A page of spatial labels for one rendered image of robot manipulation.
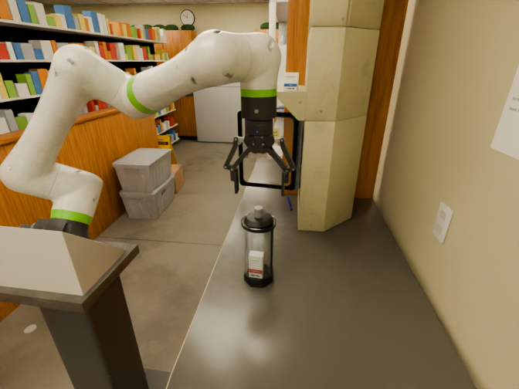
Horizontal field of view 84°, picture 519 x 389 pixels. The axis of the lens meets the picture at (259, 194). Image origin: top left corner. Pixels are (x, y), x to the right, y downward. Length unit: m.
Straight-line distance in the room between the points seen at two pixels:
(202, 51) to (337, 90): 0.59
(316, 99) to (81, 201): 0.89
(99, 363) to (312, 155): 1.14
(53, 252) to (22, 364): 1.41
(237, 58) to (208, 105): 5.63
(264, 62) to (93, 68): 0.48
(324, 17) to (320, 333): 0.96
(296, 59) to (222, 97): 4.78
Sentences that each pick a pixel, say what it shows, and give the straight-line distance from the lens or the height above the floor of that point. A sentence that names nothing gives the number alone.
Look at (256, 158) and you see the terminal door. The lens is 1.51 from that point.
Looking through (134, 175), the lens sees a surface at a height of 0.53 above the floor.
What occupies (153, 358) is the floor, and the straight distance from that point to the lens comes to 2.08.
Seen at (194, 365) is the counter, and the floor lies 0.94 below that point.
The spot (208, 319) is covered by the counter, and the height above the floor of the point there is 0.94.
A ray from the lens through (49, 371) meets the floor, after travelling 2.27.
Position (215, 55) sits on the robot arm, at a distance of 0.63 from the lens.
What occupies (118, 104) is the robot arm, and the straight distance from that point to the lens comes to 1.00.
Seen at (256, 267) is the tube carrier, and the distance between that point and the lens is 0.94.
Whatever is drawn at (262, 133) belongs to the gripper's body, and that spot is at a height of 1.44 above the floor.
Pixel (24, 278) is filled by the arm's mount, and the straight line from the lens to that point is 1.21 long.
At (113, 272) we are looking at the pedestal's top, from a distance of 1.18.
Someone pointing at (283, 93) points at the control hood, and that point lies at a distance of 1.09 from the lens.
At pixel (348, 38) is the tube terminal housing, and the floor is 1.68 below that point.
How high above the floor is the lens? 1.61
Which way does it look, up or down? 25 degrees down
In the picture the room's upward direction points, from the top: straight up
